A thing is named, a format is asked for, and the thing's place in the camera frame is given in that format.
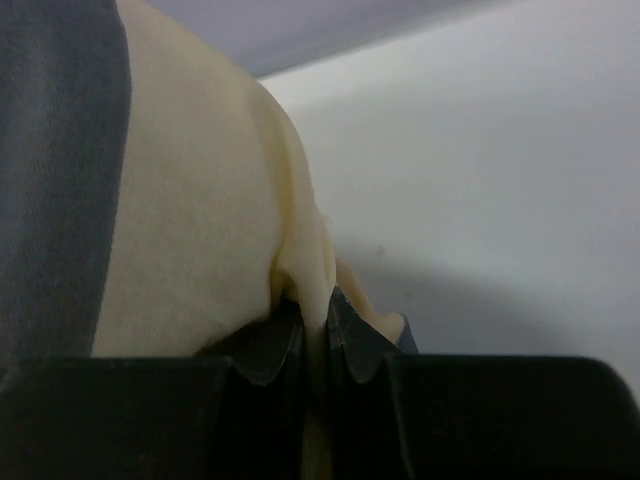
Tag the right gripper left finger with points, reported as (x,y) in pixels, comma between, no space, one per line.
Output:
(233,411)

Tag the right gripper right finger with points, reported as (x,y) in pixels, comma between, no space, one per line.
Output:
(398,414)

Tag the striped pillowcase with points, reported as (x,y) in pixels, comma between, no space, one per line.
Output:
(155,198)

